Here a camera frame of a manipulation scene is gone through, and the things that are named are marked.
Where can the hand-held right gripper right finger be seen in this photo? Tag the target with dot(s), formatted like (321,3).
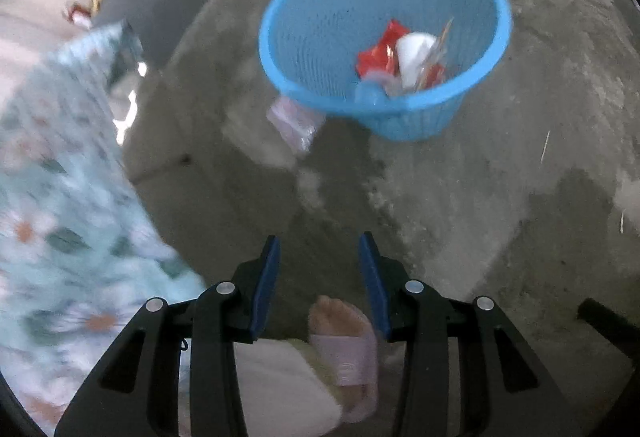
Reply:
(372,287)

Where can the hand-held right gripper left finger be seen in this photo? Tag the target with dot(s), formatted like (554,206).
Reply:
(265,287)

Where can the clear printed plastic bag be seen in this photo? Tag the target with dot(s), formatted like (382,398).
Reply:
(295,124)

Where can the small clear plastic bottle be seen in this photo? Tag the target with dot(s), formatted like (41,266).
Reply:
(372,89)

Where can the red foil wrapper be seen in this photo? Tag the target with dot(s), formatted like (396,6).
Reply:
(380,54)

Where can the blue mesh basket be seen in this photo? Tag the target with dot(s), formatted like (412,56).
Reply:
(320,17)

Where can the person's foot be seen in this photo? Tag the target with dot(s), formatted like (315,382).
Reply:
(332,319)

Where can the pink slipper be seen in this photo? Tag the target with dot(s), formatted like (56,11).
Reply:
(350,362)

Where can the floral blue cloth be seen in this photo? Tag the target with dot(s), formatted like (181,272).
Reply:
(60,217)

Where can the thin straw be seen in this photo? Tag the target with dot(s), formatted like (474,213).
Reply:
(545,147)

